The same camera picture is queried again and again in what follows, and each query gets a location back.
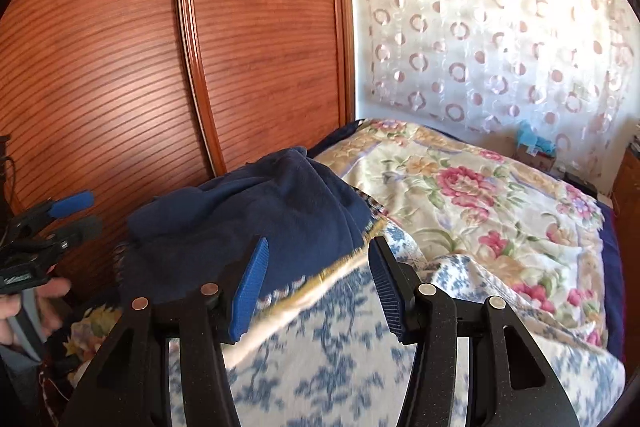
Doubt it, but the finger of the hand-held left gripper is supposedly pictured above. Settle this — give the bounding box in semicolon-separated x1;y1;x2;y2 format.
7;191;95;234
42;216;104;264

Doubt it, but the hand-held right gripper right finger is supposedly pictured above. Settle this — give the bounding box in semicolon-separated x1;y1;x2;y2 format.
369;236;581;427

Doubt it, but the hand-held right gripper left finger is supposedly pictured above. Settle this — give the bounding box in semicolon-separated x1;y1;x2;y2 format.
62;237;270;427

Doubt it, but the navy printed t-shirt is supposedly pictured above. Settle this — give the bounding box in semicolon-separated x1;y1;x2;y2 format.
117;146;373;315

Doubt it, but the person's left hand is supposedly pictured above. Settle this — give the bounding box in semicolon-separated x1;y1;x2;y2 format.
0;279;72;349

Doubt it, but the blue floral bed sheet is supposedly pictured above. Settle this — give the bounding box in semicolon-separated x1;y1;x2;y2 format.
167;227;627;427

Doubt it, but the dark floral cloth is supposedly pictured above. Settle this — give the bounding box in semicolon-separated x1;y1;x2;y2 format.
42;302;126;408

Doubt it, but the pink floral blanket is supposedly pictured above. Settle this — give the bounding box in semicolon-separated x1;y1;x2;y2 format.
312;118;614;349

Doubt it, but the wooden slatted wardrobe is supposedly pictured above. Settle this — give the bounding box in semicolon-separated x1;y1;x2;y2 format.
0;0;357;308

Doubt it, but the small cardboard box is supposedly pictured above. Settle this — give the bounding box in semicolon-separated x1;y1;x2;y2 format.
515;143;557;174

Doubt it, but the blue toy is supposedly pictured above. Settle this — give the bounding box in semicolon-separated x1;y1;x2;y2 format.
515;121;557;156

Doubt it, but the navy bed sheet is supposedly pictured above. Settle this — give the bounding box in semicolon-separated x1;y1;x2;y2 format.
595;196;629;364

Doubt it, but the sheer circle-patterned curtain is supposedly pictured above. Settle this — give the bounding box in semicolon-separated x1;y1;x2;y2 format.
349;0;640;174

